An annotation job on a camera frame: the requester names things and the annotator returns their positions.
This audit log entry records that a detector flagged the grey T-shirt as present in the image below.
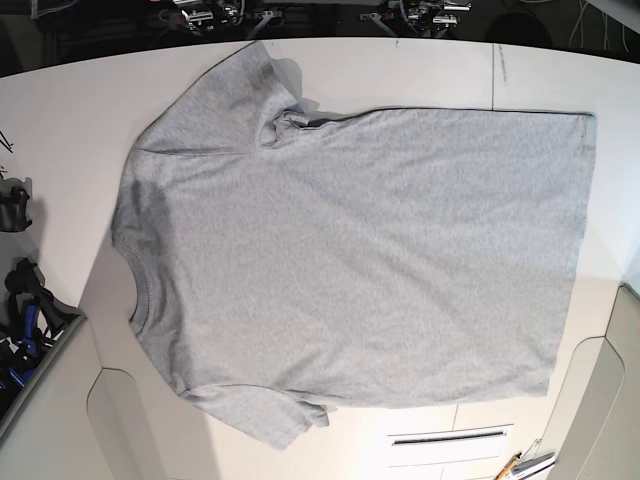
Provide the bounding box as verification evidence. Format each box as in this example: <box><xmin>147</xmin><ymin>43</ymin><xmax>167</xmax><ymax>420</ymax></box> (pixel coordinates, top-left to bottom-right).
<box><xmin>111</xmin><ymin>43</ymin><xmax>597</xmax><ymax>450</ymax></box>

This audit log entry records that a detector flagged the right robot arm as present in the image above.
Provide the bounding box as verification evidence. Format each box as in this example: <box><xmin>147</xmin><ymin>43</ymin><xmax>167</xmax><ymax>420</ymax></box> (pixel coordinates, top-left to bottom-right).
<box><xmin>172</xmin><ymin>0</ymin><xmax>282</xmax><ymax>30</ymax></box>

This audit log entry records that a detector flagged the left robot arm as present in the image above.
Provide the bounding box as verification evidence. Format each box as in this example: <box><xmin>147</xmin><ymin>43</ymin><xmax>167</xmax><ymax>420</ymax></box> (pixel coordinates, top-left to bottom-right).
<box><xmin>377</xmin><ymin>0</ymin><xmax>472</xmax><ymax>28</ymax></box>

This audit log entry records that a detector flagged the black and blue tool pile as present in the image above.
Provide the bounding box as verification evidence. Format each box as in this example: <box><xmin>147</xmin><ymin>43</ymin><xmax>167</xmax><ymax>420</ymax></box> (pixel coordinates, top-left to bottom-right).
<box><xmin>1</xmin><ymin>258</ymin><xmax>84</xmax><ymax>394</ymax></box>

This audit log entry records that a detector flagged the black device at table edge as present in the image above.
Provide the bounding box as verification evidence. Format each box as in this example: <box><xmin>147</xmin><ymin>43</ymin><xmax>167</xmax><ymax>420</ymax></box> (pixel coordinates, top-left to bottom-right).
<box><xmin>1</xmin><ymin>177</ymin><xmax>32</xmax><ymax>233</ymax></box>

